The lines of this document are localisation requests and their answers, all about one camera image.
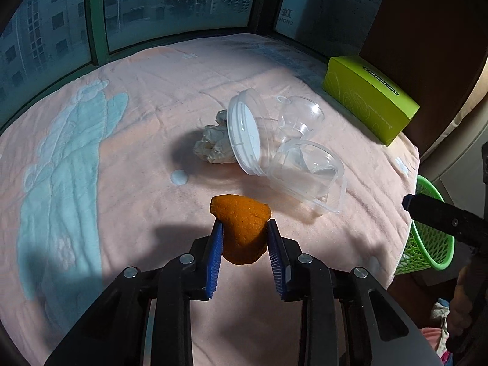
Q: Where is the green window frame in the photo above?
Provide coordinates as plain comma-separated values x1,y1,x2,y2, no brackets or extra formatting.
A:
0,0,386,134

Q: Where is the person's right hand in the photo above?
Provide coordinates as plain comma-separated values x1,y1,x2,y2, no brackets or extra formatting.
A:
448,263,476,335

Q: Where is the crumpled paper ball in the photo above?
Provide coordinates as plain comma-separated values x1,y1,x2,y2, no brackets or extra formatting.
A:
194,110,237,164

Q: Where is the printed carton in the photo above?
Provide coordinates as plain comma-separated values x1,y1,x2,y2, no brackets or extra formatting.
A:
274,0,386,41

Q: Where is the pile of clothes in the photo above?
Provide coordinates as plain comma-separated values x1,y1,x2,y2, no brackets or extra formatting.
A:
421,301,455,366

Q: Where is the clear tub with white lid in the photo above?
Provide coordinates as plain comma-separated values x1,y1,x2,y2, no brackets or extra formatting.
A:
228,88,285,176

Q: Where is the clear rectangular plastic container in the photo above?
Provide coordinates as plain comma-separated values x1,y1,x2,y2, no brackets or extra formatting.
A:
267,139,346,215

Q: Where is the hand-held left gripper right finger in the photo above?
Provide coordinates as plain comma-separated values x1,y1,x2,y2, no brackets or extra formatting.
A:
267,219,443,366

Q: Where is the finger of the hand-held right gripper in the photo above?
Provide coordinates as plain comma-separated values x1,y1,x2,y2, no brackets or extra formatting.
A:
403,194,488,250

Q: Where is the grey apartment building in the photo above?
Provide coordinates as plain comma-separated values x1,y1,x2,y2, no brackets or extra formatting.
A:
0,0,260,102

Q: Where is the green mesh basket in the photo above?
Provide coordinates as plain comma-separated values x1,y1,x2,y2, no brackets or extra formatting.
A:
394,175,456,277

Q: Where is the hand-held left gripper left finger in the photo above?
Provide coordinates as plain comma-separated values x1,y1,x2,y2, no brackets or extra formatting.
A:
44,219,224,366

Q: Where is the orange sponge chunk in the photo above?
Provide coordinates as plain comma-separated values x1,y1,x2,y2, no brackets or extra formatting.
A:
210,194,272,265

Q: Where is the clear plastic goblet cup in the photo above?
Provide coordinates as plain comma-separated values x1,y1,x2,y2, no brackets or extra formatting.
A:
276,95,325,143

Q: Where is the brown wooden panel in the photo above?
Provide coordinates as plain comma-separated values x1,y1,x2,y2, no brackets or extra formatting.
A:
358,0,488,157

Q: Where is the green cardboard box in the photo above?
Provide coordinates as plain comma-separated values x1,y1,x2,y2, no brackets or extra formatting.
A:
322,56,421,147

